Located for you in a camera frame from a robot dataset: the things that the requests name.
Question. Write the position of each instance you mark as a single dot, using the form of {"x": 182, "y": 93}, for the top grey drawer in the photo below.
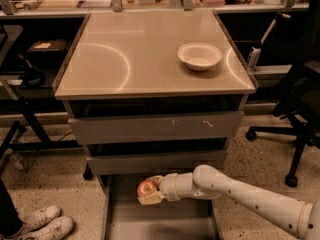
{"x": 146, "y": 128}

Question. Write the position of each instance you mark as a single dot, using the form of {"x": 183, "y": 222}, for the bottom grey drawer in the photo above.
{"x": 126, "y": 219}

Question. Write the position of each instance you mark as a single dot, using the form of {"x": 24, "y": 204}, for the red apple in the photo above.
{"x": 146, "y": 188}

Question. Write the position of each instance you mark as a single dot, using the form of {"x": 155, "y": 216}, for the grey drawer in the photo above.
{"x": 155, "y": 163}
{"x": 146, "y": 128}
{"x": 126, "y": 219}

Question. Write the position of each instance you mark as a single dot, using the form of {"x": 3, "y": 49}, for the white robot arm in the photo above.
{"x": 298, "y": 218}

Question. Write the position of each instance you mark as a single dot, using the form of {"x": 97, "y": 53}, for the black desk frame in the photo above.
{"x": 45, "y": 143}

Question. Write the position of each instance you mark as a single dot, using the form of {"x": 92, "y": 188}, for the grey drawer cabinet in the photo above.
{"x": 126, "y": 64}

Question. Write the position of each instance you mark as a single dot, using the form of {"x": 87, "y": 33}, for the upper white sneaker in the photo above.
{"x": 40, "y": 218}

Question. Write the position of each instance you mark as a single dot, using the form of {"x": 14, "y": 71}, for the white sneaker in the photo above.
{"x": 57, "y": 229}
{"x": 40, "y": 218}

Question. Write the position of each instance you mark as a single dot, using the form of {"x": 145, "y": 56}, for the black office chair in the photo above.
{"x": 299, "y": 95}

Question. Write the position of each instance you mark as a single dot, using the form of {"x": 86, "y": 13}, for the black trouser leg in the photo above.
{"x": 10, "y": 223}

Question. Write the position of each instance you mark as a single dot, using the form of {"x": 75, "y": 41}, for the white paper bowl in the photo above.
{"x": 199, "y": 56}

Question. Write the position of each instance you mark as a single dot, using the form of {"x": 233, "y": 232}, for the lower white sneaker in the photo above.
{"x": 57, "y": 229}

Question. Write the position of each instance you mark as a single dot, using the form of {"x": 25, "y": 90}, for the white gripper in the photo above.
{"x": 167, "y": 186}

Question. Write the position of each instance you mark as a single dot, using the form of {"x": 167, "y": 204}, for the white handheld vacuum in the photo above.
{"x": 255, "y": 51}

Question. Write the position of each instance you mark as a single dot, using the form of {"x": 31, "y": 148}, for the middle grey drawer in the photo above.
{"x": 155, "y": 163}

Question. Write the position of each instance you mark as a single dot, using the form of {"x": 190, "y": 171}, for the black handheld device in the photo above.
{"x": 32, "y": 76}

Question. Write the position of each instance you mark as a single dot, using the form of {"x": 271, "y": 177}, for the plastic bottle on floor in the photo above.
{"x": 18, "y": 161}

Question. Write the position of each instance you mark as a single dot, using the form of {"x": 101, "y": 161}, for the black box with label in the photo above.
{"x": 48, "y": 53}

